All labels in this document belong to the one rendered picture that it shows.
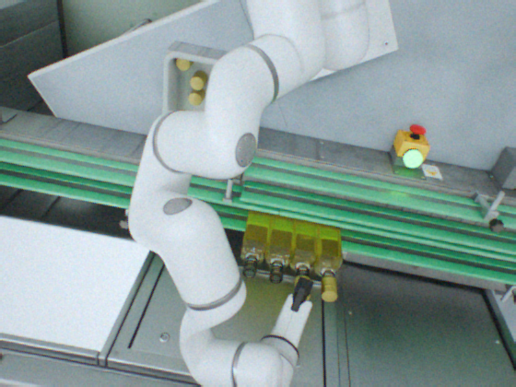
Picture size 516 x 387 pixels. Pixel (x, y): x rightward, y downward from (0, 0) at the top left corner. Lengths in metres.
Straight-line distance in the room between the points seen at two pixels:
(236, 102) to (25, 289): 0.73
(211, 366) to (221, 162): 0.34
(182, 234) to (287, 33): 0.29
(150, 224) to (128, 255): 0.58
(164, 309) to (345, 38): 0.68
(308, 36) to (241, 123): 0.18
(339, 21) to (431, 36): 0.45
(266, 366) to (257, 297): 0.41
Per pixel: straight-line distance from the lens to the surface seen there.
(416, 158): 1.09
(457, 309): 1.29
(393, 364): 1.09
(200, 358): 0.70
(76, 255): 1.12
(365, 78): 1.09
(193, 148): 0.50
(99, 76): 1.21
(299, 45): 0.59
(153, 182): 0.58
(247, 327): 0.99
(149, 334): 0.96
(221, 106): 0.48
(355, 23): 0.68
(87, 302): 1.02
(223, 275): 0.54
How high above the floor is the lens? 1.77
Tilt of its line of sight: 55 degrees down
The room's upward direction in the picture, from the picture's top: 169 degrees counter-clockwise
